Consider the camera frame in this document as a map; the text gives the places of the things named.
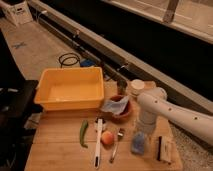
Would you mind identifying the black chair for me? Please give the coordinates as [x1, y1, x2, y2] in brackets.
[0, 79, 43, 171]

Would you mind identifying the blue sponge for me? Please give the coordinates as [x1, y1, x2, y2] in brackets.
[131, 132, 145, 155]

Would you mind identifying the white lidded jar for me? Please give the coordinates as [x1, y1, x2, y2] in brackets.
[130, 79, 145, 97]

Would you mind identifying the white cardboard box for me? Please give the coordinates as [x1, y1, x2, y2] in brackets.
[0, 0, 33, 26]

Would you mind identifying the brown clay bowl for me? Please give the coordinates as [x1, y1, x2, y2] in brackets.
[111, 98, 132, 119]

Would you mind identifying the metal fork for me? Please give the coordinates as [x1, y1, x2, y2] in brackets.
[109, 128, 125, 163]

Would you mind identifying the blue object on floor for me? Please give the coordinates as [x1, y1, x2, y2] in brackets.
[80, 59, 95, 67]

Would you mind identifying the dark glass cup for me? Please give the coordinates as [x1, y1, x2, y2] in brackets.
[117, 80, 127, 95]

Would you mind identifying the blue-grey cloth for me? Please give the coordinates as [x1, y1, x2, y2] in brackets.
[101, 95, 129, 116]

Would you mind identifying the green pepper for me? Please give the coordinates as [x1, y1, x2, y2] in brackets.
[79, 120, 88, 148]

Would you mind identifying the yellow plastic tub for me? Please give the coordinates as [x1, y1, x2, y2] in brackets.
[34, 67, 104, 111]

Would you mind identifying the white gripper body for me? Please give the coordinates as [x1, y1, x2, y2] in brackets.
[136, 116, 157, 136]

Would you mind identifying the orange peach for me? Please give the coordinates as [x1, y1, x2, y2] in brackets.
[101, 131, 114, 145]

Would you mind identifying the black coiled cable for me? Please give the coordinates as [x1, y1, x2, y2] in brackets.
[58, 52, 81, 68]

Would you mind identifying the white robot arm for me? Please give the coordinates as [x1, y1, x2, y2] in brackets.
[137, 87, 213, 146]

